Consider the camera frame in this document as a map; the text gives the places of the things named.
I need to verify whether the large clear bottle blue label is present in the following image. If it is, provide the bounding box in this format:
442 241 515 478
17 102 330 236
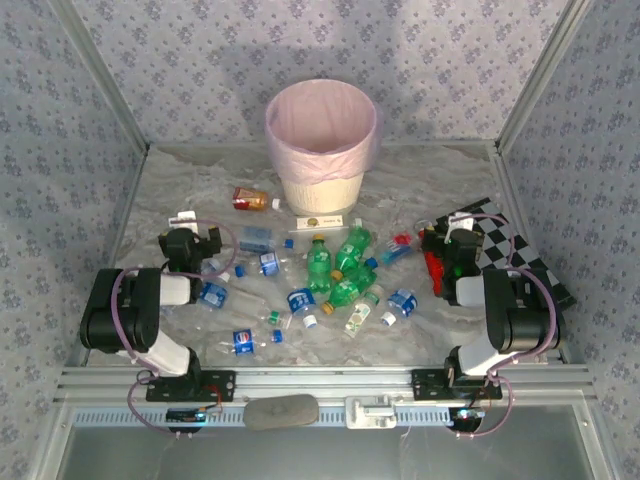
238 225 296 254

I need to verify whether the amber bottle red label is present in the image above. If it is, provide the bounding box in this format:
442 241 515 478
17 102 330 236
231 186 283 213

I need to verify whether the red blue label bottle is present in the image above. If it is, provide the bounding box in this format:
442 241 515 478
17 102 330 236
364 232 417 269

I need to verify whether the clear bottle blue cap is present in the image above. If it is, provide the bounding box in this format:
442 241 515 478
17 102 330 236
234 251 304 279

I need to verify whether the blue label bottle white cap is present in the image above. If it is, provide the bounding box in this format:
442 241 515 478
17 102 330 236
285 286 320 330
379 288 419 328

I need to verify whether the green bottle yellow cap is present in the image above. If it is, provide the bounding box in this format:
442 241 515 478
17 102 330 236
320 279 374 316
330 262 380 291
305 233 335 296

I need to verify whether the clear Pepsi bottle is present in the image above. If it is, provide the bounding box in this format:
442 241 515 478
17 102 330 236
214 327 285 357

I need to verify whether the green bottle white cap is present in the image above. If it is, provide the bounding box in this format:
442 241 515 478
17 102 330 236
333 217 375 274

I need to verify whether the white green label bottle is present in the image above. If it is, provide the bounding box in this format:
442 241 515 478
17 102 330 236
342 291 382 340

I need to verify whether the white ribbed waste bin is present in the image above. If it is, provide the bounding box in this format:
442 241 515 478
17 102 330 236
277 167 366 218

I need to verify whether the pink plastic bin liner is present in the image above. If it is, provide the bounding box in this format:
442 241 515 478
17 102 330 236
264 78 384 184

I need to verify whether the red plastic object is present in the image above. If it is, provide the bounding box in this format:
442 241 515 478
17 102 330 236
422 227 447 297

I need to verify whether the black white checkerboard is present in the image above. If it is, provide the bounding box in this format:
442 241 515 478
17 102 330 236
432 197 579 309

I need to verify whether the left circuit board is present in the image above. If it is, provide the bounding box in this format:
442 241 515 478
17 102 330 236
166 407 210 425

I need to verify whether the grey oval pad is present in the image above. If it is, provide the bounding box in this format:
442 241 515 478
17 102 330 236
242 393 321 432

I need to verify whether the slotted grey strip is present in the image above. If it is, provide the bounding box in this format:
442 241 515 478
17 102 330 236
73 408 454 427

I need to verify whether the grey metal panel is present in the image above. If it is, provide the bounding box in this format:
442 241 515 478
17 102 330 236
59 405 619 480

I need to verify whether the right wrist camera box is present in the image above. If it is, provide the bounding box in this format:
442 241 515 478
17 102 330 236
446 211 475 233

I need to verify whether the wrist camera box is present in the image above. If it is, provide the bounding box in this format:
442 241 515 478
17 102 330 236
167 211 200 233
446 211 475 233

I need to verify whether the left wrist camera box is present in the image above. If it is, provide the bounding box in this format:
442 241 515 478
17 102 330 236
167 211 200 233

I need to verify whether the aluminium side rail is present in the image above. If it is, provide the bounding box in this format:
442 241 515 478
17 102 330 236
488 142 574 364
69 142 152 369

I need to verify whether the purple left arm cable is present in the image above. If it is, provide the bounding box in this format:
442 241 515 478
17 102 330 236
110 218 240 439

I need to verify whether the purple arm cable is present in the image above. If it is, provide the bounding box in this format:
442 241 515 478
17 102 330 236
110 218 240 439
453 213 557 439

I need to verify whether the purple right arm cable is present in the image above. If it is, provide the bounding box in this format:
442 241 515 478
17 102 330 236
453 213 557 439

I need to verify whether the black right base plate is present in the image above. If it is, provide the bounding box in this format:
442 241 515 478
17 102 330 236
410 368 504 401

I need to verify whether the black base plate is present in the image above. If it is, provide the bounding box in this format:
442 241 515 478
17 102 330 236
145 368 237 404
410 368 504 401

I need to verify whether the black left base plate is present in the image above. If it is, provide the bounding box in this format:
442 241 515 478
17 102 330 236
145 368 237 404

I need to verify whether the aluminium frame post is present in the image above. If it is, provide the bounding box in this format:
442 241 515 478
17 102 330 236
49 0 152 151
493 0 597 151

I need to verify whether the aluminium front rail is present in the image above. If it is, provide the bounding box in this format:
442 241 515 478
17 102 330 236
53 366 599 404

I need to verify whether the white clamp bracket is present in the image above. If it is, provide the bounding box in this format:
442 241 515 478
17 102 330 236
344 393 399 430

